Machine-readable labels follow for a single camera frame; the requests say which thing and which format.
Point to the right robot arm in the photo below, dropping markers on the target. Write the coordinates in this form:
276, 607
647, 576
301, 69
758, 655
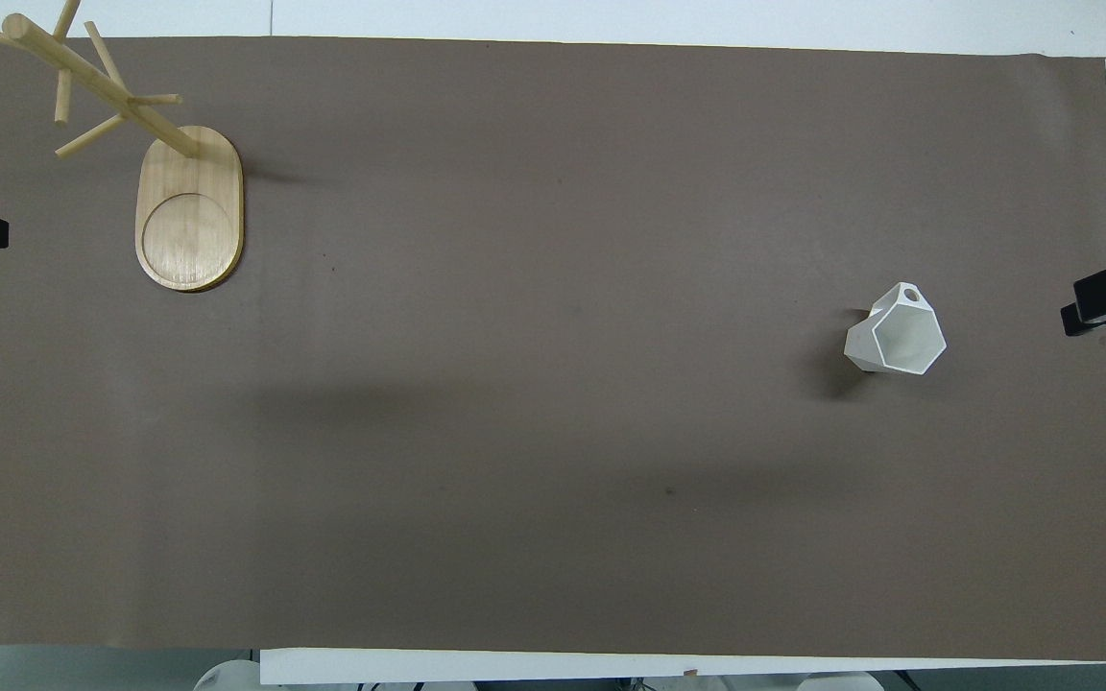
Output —
836, 682

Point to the wooden cup rack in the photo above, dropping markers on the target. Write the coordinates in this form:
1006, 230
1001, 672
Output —
190, 221

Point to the white hexagonal cup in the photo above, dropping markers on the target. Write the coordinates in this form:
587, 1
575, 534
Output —
899, 338

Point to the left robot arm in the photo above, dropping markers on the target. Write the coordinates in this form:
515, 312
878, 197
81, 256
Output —
225, 675

